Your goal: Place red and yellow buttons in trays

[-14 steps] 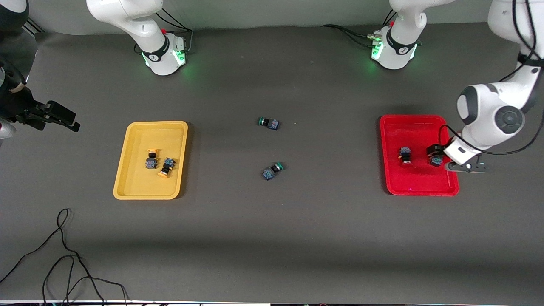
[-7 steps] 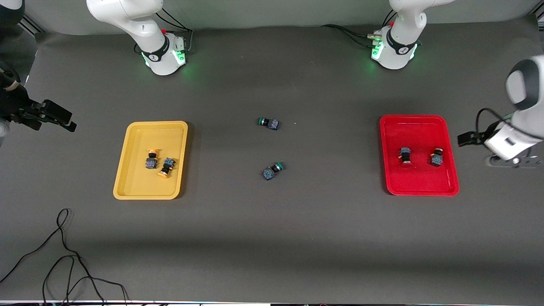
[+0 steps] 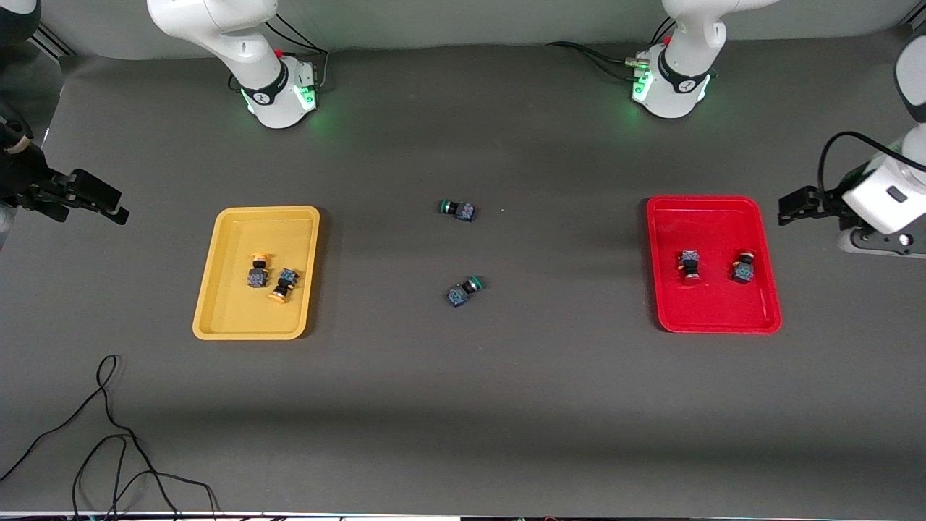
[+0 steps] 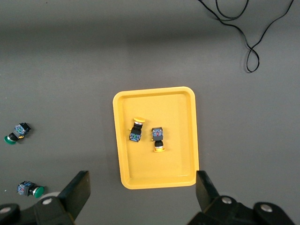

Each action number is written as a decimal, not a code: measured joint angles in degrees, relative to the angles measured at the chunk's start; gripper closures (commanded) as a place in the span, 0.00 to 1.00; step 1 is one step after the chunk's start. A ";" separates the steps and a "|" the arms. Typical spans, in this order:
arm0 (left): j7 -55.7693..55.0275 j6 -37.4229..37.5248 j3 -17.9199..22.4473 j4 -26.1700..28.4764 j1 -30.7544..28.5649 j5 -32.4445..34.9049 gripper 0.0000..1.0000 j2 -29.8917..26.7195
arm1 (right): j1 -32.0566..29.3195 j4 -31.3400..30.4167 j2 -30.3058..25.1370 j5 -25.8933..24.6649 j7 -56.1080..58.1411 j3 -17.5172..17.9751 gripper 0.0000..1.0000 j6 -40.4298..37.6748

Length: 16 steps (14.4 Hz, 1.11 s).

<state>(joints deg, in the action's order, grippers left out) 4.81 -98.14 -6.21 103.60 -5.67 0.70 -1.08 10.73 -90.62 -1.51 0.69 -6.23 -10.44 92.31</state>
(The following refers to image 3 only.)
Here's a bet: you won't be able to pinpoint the red plastic tray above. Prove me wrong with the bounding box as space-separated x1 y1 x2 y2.
646 195 783 335

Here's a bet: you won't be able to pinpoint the yellow plastic tray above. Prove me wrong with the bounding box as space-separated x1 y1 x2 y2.
192 206 321 341

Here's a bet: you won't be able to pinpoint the thin black loose cable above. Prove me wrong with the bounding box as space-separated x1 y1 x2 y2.
0 354 219 521

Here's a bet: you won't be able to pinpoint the black left arm base cables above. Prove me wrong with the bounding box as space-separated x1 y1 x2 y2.
546 14 677 82

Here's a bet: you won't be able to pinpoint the black arm base cables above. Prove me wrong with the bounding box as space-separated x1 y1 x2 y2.
546 14 677 82
228 11 331 95

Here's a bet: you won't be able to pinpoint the black right arm base cables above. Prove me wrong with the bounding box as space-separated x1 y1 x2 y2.
228 11 331 95

